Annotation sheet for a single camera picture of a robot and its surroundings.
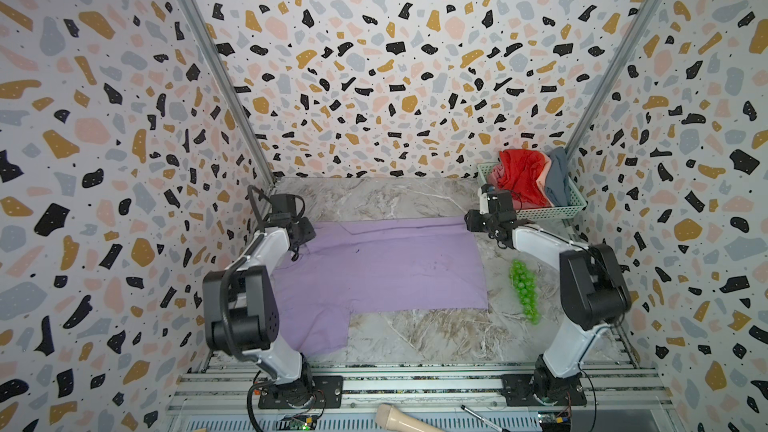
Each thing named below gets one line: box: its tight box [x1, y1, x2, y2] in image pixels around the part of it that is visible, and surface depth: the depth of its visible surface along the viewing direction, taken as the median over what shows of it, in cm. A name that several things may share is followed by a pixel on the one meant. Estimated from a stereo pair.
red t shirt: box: [498, 149, 551, 207], surface depth 112 cm
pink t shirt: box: [487, 153, 554, 210], surface depth 109 cm
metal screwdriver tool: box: [461, 405, 507, 432], surface depth 72 cm
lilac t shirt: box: [272, 217, 489, 357], surface depth 95 cm
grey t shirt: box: [544, 145, 570, 207], surface depth 111 cm
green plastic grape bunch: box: [509, 259, 541, 325], surface depth 91 cm
